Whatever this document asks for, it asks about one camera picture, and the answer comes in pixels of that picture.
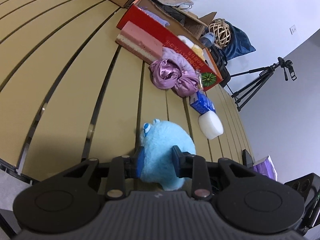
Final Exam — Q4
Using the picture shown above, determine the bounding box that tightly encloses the light blue plush toy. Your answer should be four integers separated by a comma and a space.
140, 119, 196, 191

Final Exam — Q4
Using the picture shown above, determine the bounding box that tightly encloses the purple knitted cloth pouch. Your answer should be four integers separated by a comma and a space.
140, 7, 170, 27

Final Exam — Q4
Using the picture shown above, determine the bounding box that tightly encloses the blue tissue pack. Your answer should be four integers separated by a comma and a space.
189, 90, 216, 115

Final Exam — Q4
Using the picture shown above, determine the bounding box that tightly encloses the dark blue cloth bag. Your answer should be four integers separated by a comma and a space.
219, 21, 256, 63

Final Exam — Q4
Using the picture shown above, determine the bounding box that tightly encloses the red orange cardboard tray box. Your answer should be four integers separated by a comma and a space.
117, 0, 222, 91

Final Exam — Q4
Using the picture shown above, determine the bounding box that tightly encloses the large brown cardboard box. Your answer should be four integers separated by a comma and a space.
159, 3, 218, 41

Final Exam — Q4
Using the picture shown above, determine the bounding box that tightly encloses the black smartphone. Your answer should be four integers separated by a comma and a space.
242, 149, 254, 168

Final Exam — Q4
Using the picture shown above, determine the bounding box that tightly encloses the black camera tripod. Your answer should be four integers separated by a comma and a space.
229, 57, 290, 112

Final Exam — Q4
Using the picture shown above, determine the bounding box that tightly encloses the woven rattan ball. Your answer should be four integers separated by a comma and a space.
208, 18, 231, 49

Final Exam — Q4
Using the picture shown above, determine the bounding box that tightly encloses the pink brick sponge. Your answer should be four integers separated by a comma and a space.
116, 21, 163, 64

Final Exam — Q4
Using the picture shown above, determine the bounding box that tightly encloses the purple tissue pack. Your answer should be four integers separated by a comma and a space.
253, 155, 278, 181

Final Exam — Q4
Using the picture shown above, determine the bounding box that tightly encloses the pink satin scrunchie cloth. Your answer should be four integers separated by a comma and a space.
149, 59, 199, 98

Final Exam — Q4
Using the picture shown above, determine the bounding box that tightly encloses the blue cap water bottle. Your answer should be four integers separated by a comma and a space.
200, 32, 215, 48

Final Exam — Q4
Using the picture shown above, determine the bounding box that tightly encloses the small snack packet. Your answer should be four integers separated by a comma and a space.
195, 69, 203, 91

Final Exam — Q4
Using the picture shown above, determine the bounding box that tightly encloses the white and yellow plush cat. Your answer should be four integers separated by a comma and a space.
178, 35, 205, 61

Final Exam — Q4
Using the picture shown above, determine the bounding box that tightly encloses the lilac fluffy headband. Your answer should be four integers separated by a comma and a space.
162, 47, 195, 73

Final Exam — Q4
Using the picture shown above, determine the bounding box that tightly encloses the black suitcase bag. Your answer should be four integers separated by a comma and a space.
209, 46, 231, 88

